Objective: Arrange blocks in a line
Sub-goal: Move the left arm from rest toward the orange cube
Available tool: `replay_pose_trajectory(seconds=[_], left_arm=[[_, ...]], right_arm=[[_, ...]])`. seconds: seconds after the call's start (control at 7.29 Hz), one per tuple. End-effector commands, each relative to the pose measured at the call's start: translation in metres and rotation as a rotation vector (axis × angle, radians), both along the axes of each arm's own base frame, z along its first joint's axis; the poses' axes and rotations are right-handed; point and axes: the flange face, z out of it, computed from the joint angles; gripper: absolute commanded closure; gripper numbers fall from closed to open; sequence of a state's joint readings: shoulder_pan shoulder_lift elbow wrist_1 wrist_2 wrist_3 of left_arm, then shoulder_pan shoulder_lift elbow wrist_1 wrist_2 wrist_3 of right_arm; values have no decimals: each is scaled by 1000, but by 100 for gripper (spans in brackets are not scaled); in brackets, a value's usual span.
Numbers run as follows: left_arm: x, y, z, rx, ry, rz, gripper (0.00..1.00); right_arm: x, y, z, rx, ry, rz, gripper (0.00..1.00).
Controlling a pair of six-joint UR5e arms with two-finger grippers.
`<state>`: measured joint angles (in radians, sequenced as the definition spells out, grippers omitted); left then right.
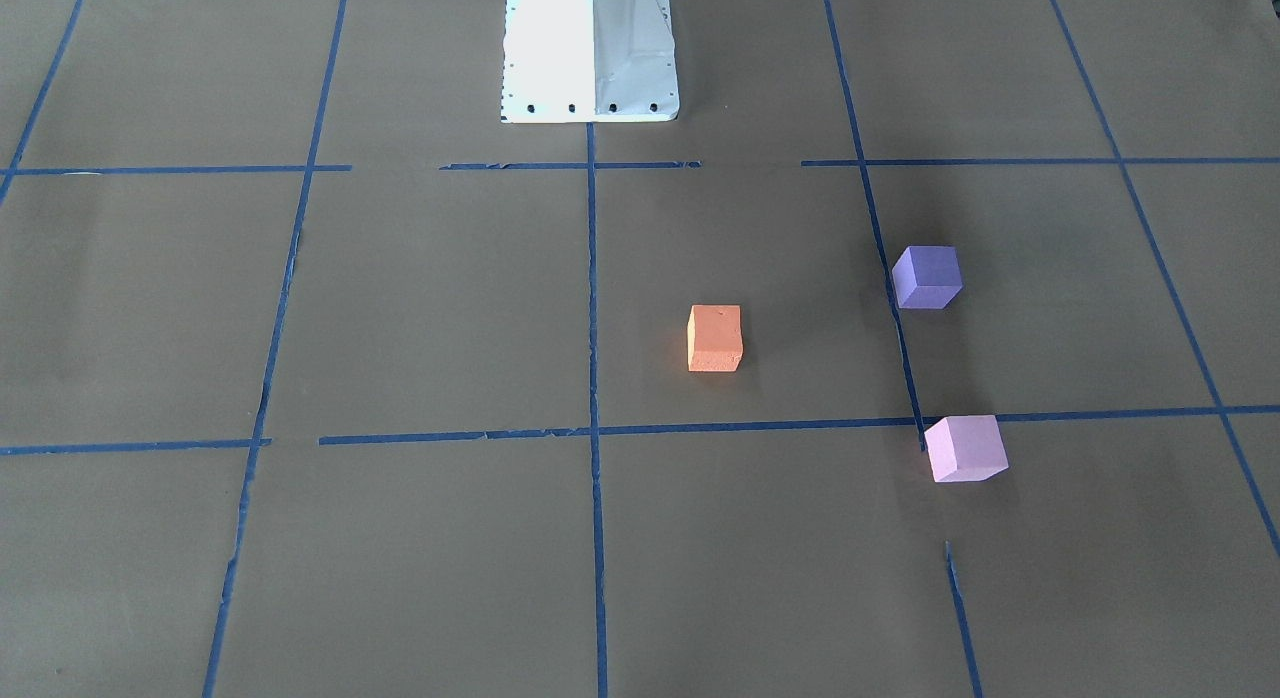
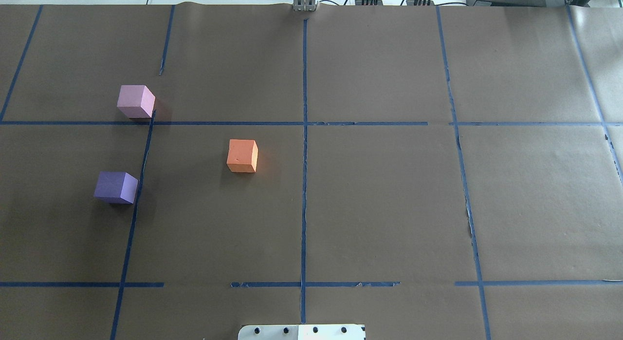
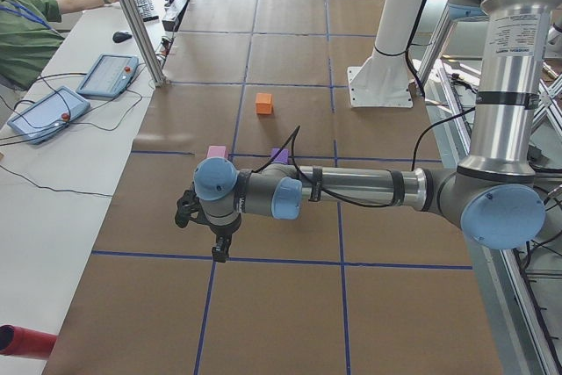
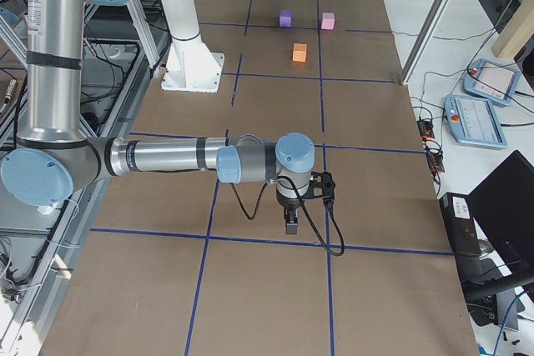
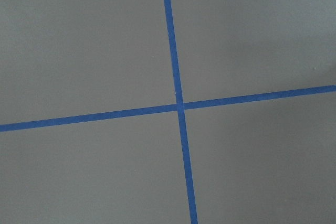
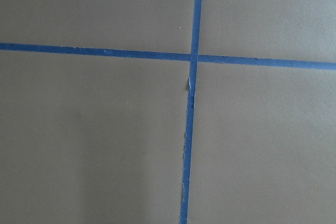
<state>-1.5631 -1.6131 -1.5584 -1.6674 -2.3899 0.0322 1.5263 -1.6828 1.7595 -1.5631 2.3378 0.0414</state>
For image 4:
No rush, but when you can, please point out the black laptop computer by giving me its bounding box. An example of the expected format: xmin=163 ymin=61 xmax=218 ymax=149
xmin=467 ymin=150 xmax=533 ymax=273

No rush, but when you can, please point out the blue teach pendant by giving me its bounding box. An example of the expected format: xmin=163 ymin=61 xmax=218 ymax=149
xmin=444 ymin=94 xmax=507 ymax=149
xmin=463 ymin=58 xmax=520 ymax=106

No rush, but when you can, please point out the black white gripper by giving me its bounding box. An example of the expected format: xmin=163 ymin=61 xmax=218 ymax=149
xmin=276 ymin=175 xmax=310 ymax=234

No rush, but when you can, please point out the aluminium frame post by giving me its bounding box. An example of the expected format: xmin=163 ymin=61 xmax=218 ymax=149
xmin=400 ymin=0 xmax=450 ymax=85

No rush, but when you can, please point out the blue ethernet cable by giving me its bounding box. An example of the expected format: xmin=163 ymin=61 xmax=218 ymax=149
xmin=496 ymin=288 xmax=527 ymax=356

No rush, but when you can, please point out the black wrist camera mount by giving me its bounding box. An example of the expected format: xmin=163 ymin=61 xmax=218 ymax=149
xmin=302 ymin=171 xmax=335 ymax=202

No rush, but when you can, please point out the orange cube block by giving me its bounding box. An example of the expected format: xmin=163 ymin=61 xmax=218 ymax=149
xmin=292 ymin=43 xmax=308 ymax=63

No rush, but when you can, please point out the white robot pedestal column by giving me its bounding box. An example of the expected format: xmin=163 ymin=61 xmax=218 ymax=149
xmin=161 ymin=0 xmax=224 ymax=93

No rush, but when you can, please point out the brown paper table cover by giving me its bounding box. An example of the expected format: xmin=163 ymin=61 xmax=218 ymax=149
xmin=41 ymin=0 xmax=478 ymax=355

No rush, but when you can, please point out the lower blue teach pendant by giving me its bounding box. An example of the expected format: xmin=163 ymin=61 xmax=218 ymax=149
xmin=444 ymin=94 xmax=507 ymax=149

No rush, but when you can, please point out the wooden beam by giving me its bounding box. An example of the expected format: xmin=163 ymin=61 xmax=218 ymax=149
xmin=491 ymin=0 xmax=533 ymax=58

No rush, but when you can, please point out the aluminium frame rail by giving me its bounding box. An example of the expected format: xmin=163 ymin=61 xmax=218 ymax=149
xmin=0 ymin=59 xmax=155 ymax=356

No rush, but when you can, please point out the black power strip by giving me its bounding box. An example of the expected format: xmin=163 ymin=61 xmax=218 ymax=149
xmin=417 ymin=118 xmax=445 ymax=175

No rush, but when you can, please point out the pink cube block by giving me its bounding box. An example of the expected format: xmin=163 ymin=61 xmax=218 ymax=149
xmin=320 ymin=13 xmax=335 ymax=30

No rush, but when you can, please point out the upper blue teach pendant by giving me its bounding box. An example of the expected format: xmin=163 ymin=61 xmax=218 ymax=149
xmin=463 ymin=58 xmax=520 ymax=106

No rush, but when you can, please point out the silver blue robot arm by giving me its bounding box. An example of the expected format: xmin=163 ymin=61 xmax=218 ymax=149
xmin=1 ymin=0 xmax=315 ymax=234

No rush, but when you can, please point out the black box device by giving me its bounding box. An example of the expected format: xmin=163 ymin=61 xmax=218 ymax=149
xmin=439 ymin=193 xmax=481 ymax=258

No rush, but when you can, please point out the purple cube block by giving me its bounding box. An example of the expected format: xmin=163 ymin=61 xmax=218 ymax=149
xmin=279 ymin=10 xmax=293 ymax=28

